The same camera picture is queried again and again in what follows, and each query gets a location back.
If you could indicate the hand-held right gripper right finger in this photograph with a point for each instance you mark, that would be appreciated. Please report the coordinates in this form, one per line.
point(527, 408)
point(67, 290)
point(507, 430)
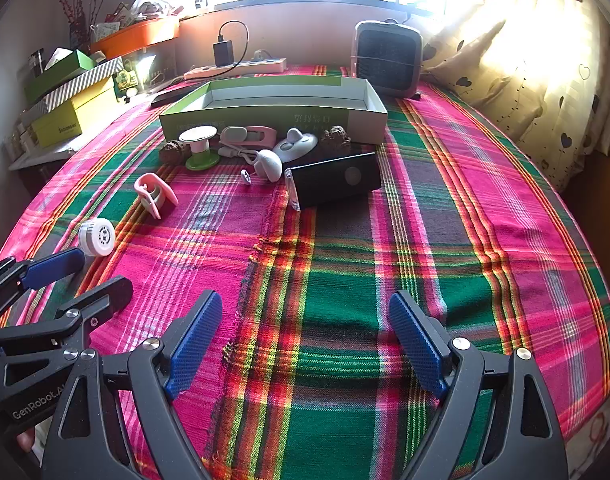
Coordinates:
point(417, 345)

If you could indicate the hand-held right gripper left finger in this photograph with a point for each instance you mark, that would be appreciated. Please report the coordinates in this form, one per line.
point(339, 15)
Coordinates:
point(195, 345)

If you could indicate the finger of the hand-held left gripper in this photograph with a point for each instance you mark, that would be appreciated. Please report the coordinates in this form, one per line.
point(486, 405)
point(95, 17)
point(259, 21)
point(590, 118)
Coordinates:
point(100, 300)
point(55, 266)

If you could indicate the white round cap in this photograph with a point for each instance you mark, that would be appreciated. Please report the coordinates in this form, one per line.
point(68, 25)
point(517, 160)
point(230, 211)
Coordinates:
point(97, 237)

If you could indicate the pink clip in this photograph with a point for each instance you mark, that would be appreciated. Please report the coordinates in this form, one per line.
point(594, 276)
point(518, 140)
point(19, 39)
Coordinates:
point(152, 195)

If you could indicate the brown walnut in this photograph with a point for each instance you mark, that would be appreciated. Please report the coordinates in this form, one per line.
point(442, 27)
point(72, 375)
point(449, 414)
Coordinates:
point(336, 136)
point(172, 152)

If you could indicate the green white spool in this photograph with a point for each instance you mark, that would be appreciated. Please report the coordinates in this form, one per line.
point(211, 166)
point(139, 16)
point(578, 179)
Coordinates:
point(200, 152)

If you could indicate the black power bank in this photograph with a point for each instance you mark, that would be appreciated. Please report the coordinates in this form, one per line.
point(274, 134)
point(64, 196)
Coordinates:
point(335, 182)

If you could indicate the white knob hook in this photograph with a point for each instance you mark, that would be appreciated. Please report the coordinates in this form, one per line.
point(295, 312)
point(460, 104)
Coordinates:
point(270, 162)

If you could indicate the pink clip device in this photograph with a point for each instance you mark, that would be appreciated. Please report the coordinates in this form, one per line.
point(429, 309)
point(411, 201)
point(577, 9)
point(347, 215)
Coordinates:
point(255, 136)

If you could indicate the white round device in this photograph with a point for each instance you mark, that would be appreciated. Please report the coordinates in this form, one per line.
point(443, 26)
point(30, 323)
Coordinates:
point(297, 147)

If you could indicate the green cardboard box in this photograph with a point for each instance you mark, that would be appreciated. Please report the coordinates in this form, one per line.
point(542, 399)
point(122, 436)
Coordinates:
point(265, 120)

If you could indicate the pink green plaid blanket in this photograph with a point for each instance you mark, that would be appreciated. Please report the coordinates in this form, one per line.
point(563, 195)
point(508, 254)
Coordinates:
point(335, 285)

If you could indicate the yellow box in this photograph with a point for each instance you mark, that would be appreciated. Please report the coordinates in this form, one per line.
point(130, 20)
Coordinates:
point(70, 120)

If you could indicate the striped box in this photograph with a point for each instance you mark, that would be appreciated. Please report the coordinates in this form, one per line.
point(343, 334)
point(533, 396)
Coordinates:
point(80, 87)

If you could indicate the green yellow tin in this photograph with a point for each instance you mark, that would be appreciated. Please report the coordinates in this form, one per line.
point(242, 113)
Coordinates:
point(126, 80)

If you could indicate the black phone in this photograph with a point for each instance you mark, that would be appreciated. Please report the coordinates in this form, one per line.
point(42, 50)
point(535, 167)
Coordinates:
point(170, 97)

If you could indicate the vase with red branches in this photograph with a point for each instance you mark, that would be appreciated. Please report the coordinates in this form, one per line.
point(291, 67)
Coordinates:
point(77, 35)

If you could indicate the orange tray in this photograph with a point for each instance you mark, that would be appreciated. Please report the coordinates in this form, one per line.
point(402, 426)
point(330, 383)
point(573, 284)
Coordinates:
point(140, 35)

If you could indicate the black charger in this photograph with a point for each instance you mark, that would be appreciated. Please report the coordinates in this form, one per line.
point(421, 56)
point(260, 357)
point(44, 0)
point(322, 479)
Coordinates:
point(224, 52)

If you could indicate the beige power strip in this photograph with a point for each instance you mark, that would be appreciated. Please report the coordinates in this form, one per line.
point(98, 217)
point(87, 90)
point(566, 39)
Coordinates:
point(255, 67)

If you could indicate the cream heart print curtain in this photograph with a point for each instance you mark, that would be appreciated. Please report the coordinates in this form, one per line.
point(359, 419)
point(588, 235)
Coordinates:
point(535, 85)

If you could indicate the pink grey space heater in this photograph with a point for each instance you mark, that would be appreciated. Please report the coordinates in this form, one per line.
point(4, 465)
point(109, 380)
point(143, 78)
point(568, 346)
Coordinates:
point(387, 60)

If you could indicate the white plug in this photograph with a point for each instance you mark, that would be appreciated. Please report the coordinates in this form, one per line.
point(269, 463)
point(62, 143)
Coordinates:
point(259, 55)

